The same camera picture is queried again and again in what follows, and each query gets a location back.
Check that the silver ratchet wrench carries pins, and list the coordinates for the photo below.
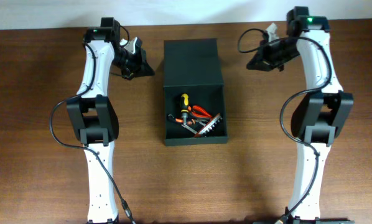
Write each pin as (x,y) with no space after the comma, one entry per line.
(189,129)

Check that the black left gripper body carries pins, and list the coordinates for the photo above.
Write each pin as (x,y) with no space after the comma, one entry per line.
(132,63)

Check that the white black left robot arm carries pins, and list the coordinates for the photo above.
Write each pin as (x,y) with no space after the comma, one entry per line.
(92,115)

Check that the black box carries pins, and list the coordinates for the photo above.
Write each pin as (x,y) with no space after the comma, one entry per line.
(193,67)

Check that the black yellow stubby screwdriver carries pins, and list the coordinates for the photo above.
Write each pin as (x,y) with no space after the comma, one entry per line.
(184,104)

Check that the orange black needle nose pliers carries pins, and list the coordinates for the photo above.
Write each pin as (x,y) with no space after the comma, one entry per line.
(205,121)

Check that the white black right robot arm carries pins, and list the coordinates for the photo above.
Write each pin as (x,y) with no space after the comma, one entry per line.
(313,118)

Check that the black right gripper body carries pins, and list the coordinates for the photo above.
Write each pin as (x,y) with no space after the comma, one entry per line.
(276,53)

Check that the red black cutting pliers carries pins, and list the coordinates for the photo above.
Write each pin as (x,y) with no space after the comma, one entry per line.
(198,112)

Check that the orange socket bit holder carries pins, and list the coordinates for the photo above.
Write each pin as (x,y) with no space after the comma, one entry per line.
(209,126)

